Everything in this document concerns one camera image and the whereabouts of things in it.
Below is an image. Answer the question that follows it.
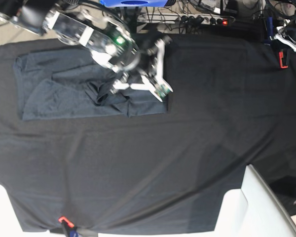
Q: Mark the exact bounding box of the black floor cable bundle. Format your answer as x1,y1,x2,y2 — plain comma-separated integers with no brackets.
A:
98,0,227,35

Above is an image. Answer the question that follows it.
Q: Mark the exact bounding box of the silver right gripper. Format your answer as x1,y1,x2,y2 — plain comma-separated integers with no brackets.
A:
110,36,173,102

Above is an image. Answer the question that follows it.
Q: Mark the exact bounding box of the power strip on floor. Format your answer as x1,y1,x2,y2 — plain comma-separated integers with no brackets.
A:
137,12,235,26

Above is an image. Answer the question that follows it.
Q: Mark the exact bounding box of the red blue front clamp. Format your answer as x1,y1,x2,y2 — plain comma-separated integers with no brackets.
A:
58,216,80,237

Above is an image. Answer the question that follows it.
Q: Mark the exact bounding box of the blue clamp at rear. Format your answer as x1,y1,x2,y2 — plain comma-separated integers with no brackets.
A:
263,17,274,45

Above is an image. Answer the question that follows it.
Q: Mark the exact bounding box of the blue plastic bin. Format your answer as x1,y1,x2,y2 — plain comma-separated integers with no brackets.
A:
99,0,176,7

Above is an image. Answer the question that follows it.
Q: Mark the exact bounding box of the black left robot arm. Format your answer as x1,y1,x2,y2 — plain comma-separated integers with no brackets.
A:
270,0,296,53

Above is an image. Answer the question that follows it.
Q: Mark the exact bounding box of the dark grey T-shirt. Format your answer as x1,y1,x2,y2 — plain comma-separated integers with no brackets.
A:
13,47,168,120

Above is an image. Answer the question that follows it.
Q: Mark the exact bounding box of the red black table clamp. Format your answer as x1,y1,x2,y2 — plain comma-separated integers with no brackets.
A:
279,48,290,69

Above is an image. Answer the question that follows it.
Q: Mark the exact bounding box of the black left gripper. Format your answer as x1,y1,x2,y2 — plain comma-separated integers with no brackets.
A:
274,23,296,52

